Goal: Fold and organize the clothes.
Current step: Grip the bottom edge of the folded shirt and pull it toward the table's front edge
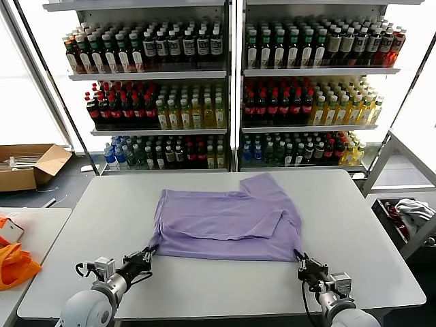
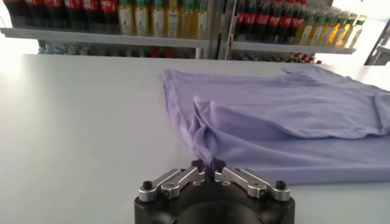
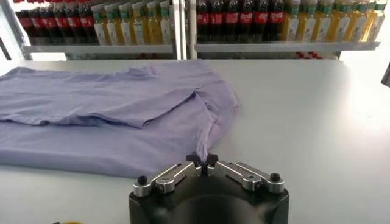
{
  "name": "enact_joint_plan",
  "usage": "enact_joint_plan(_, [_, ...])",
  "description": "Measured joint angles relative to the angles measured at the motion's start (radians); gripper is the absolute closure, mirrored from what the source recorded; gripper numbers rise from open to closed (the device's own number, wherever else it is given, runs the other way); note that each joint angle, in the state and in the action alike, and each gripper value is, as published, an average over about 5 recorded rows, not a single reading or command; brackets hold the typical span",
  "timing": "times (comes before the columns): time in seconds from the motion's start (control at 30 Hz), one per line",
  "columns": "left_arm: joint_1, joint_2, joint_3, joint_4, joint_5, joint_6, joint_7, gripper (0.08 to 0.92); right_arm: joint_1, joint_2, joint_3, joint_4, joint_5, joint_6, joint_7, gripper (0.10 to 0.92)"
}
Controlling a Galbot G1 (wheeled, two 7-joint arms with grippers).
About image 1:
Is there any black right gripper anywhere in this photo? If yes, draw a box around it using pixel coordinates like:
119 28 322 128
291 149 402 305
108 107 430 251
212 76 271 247
293 249 330 286

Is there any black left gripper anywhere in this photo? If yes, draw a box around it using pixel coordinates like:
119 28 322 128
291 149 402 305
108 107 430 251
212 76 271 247
121 245 159 279

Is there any purple t-shirt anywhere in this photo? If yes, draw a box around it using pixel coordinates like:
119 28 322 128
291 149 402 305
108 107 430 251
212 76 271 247
149 172 305 263

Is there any black plastic bin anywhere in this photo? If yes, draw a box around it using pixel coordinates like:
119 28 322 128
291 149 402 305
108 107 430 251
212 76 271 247
371 197 436 253

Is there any blue label water bottle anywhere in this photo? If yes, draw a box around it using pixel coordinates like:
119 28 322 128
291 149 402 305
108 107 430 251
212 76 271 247
104 144 116 170
251 142 264 167
114 144 127 170
240 142 252 167

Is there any red crumpled garment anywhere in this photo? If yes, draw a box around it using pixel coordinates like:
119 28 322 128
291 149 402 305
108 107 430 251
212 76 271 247
383 201 410 240

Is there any small cola bottle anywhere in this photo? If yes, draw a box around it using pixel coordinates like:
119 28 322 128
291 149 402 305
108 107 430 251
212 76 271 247
324 139 335 166
334 139 345 166
196 142 208 170
185 142 198 170

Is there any white grey crumpled garment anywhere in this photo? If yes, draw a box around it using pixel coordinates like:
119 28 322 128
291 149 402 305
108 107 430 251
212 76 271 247
394 198 436 236

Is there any orange fabric bag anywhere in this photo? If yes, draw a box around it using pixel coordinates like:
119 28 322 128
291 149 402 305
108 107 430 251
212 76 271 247
0 241 43 292

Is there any orange white small box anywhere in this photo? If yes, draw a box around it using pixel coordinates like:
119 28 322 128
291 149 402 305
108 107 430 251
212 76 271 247
0 215 26 243

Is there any red cap cola bottle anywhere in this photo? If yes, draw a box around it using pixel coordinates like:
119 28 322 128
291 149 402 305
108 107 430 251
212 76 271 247
97 95 112 127
144 95 158 127
243 90 258 125
255 89 269 125
120 95 134 128
291 89 305 124
302 88 315 124
132 94 146 128
279 89 292 125
267 89 281 125
85 93 101 126
108 95 123 128

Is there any open cardboard box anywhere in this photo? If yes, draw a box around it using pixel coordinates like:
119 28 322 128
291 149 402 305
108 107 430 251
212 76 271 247
0 143 74 193

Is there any white plastic tubes bundle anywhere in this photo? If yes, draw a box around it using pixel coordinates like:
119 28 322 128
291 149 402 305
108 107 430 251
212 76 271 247
8 155 44 169

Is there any grey metal shelf unit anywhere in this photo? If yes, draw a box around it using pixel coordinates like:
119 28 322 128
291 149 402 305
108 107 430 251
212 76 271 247
238 0 403 173
42 0 233 176

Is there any black slanted pole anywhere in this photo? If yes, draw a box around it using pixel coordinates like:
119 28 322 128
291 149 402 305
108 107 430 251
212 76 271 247
383 30 436 146
12 0 100 176

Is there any white vertical light strip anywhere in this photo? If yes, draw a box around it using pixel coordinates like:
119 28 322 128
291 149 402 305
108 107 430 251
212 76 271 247
230 0 238 151

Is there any green label tea bottle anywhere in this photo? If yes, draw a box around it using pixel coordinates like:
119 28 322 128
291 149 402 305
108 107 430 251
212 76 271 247
88 33 104 74
102 33 117 74
75 35 91 74
286 29 300 69
259 29 273 69
313 28 327 69
116 33 131 74
245 29 260 69
129 32 144 73
272 29 287 69
300 28 314 69

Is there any dark bottle white label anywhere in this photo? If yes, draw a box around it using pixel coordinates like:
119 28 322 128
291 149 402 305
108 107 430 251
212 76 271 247
353 27 369 67
196 29 210 71
379 29 394 67
155 30 170 72
142 30 157 72
182 29 196 71
209 29 223 70
367 27 382 67
168 30 183 71

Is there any red tea bottle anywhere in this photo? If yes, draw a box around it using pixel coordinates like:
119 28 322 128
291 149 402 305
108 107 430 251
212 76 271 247
63 33 79 74
390 29 407 67

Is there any dark bottle beige label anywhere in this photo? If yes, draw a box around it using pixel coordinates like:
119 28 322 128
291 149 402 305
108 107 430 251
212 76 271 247
340 27 355 67
326 27 342 67

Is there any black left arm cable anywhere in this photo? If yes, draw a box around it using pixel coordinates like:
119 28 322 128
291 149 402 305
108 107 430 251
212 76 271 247
129 270 153 285

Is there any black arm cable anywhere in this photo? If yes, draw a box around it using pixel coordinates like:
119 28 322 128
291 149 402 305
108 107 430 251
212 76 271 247
300 281 320 327
129 270 153 285

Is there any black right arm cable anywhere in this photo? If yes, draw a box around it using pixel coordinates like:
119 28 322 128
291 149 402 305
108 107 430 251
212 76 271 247
300 281 320 327

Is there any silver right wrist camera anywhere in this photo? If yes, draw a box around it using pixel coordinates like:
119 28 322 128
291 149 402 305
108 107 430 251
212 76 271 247
328 271 352 296

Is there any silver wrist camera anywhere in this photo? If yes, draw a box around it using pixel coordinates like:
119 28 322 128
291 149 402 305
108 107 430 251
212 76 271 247
328 271 352 296
75 257 116 283

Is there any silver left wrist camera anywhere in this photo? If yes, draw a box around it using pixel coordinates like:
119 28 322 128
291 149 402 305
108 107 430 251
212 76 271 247
75 257 116 283

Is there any grey metal frame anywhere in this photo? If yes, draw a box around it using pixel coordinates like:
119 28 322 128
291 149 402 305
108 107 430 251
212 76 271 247
360 129 436 264

